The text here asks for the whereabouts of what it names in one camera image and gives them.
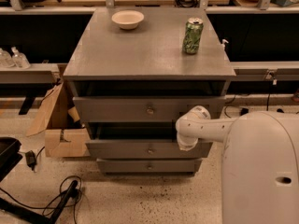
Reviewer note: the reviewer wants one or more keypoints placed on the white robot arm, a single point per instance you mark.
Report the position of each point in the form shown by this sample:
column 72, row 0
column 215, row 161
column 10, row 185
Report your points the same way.
column 260, row 163

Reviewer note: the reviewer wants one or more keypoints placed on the clear sanitizer bottle left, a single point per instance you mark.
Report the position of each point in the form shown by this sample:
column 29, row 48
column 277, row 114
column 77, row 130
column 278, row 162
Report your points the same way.
column 6, row 59

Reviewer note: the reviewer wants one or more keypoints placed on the green soda can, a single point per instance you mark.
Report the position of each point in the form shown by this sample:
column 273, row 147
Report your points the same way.
column 193, row 30

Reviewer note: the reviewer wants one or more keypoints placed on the black stand base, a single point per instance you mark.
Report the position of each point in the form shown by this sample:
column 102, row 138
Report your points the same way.
column 34, row 218

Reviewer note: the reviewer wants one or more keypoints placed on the open cardboard box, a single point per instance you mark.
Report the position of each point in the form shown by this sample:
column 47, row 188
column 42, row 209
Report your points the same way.
column 57, row 118

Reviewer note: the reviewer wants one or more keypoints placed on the grey wooden drawer cabinet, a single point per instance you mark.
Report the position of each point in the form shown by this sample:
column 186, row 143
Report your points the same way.
column 147, row 62

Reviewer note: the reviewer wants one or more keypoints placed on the black power adapter right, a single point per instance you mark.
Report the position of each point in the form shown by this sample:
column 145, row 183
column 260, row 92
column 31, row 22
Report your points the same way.
column 244, row 111

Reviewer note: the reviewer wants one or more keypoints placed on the black power adapter left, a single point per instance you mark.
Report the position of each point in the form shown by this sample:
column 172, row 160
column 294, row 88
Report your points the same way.
column 30, row 159

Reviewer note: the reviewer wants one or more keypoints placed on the clear sanitizer bottle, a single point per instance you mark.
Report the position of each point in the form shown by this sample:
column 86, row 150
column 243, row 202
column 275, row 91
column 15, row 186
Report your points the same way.
column 20, row 59
column 6, row 59

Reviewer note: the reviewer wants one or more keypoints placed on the black power adapter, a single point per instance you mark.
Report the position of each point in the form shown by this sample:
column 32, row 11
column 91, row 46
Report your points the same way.
column 244, row 111
column 30, row 159

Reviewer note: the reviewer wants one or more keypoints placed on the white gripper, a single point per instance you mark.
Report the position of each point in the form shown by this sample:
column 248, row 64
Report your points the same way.
column 187, row 141

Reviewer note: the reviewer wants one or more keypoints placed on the clear sanitizer bottle right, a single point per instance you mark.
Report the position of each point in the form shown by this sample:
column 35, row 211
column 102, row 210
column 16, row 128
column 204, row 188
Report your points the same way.
column 20, row 59

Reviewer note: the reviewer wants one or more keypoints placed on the small white pump bottle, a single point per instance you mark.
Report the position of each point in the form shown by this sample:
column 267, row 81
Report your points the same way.
column 224, row 44

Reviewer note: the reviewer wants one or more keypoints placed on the grey top drawer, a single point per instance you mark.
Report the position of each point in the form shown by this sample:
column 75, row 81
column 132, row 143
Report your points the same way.
column 128, row 109

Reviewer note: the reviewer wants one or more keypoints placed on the white paper bowl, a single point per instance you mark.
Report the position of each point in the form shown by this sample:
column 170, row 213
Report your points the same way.
column 128, row 19

